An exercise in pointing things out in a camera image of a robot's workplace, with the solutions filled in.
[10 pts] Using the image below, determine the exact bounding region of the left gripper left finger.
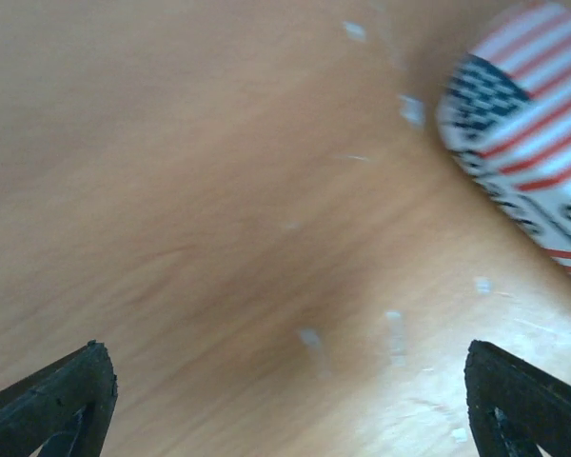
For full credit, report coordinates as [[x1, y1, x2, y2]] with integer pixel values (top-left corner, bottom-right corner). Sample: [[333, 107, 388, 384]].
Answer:
[[0, 340, 118, 456]]

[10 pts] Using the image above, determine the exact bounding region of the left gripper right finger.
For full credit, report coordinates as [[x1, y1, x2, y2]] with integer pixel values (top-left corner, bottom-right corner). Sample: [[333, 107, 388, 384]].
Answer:
[[464, 340, 571, 456]]

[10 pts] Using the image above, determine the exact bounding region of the american flag glasses case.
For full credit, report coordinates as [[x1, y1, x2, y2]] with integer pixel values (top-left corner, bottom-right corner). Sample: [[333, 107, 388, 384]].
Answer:
[[436, 1, 571, 275]]

